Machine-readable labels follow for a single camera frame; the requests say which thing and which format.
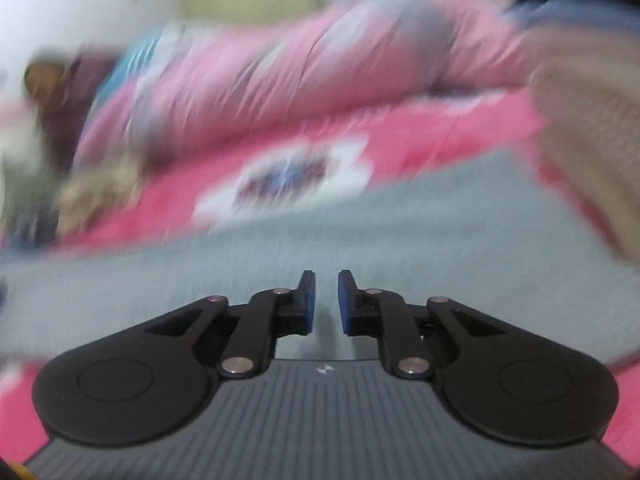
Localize pink floral fleece blanket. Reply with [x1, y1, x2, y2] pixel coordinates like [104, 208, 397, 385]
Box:
[1, 91, 626, 462]

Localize beige crumpled garment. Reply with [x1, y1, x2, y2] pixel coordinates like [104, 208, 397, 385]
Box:
[56, 156, 146, 237]

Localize grey drawstring sweatpants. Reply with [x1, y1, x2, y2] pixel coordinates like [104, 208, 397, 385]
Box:
[1, 151, 639, 364]

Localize pink patchwork quilt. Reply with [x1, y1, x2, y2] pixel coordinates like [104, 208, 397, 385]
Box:
[73, 0, 529, 168]

